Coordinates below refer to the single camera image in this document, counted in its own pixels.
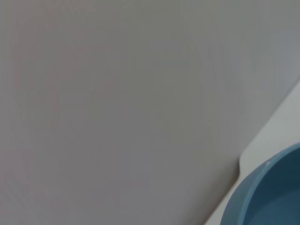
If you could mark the blue bowl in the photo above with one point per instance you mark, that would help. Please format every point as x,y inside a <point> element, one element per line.
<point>269,194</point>

